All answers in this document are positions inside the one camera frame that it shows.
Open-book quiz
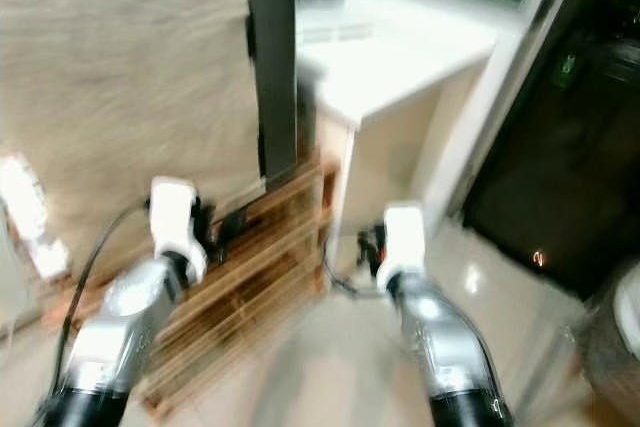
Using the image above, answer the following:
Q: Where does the wooden slatted rack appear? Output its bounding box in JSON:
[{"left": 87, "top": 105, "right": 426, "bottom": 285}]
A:
[{"left": 50, "top": 157, "right": 346, "bottom": 413}]

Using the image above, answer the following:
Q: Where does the white counter cabinet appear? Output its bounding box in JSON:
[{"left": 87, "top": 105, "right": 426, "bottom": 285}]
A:
[{"left": 295, "top": 0, "right": 521, "bottom": 238}]

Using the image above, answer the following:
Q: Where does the white oblong object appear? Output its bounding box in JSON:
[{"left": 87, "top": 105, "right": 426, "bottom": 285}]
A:
[{"left": 0, "top": 152, "right": 73, "bottom": 283}]

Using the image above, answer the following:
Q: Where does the dark glass door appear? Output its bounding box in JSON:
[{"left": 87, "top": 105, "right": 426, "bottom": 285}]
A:
[{"left": 460, "top": 0, "right": 640, "bottom": 298}]

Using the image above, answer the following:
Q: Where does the white round appliance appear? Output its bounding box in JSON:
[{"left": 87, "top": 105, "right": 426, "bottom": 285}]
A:
[{"left": 610, "top": 262, "right": 640, "bottom": 358}]

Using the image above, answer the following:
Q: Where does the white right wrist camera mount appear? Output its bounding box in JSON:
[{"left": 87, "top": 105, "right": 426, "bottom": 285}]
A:
[{"left": 380, "top": 202, "right": 427, "bottom": 293}]

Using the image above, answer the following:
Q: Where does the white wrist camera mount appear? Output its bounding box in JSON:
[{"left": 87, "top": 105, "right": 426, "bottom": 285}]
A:
[
  {"left": 380, "top": 202, "right": 427, "bottom": 293},
  {"left": 147, "top": 175, "right": 209, "bottom": 283}
]

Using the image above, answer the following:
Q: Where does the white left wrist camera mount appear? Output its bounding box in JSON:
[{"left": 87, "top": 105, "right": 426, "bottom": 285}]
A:
[{"left": 147, "top": 175, "right": 209, "bottom": 283}]

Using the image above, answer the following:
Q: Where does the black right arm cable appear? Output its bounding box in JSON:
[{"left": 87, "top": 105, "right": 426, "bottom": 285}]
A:
[{"left": 322, "top": 247, "right": 391, "bottom": 300}]

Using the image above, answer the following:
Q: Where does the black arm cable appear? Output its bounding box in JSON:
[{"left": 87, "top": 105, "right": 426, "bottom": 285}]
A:
[
  {"left": 322, "top": 247, "right": 391, "bottom": 300},
  {"left": 60, "top": 202, "right": 151, "bottom": 398}
]

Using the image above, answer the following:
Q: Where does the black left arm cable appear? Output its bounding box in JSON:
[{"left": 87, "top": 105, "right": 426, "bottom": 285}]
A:
[{"left": 60, "top": 202, "right": 151, "bottom": 398}]

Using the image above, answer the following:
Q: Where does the dark upright door post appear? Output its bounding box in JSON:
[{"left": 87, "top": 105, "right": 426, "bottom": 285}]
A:
[{"left": 240, "top": 0, "right": 301, "bottom": 188}]

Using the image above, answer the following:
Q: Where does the white door frame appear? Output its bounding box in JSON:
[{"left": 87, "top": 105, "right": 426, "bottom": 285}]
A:
[{"left": 420, "top": 0, "right": 601, "bottom": 218}]

